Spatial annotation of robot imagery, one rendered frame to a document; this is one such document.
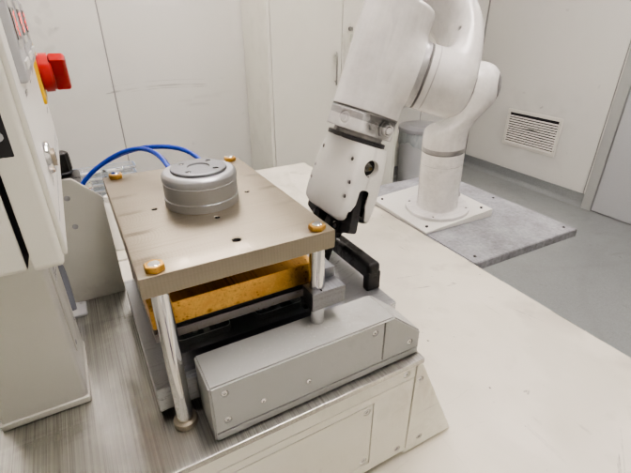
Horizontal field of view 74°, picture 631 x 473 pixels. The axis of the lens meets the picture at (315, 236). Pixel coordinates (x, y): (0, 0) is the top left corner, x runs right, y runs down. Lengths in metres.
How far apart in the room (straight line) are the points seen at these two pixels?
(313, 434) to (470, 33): 0.49
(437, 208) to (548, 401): 0.67
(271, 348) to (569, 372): 0.58
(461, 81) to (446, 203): 0.79
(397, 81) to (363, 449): 0.44
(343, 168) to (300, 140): 2.32
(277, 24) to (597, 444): 2.42
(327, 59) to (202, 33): 0.79
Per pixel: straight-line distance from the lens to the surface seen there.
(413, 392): 0.58
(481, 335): 0.89
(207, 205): 0.45
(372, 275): 0.55
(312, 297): 0.43
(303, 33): 2.76
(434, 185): 1.27
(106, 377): 0.55
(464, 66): 0.54
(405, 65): 0.52
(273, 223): 0.42
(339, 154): 0.53
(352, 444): 0.57
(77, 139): 2.95
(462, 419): 0.73
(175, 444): 0.47
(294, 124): 2.79
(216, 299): 0.42
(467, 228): 1.29
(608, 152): 3.65
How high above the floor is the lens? 1.29
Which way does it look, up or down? 27 degrees down
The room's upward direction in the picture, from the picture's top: straight up
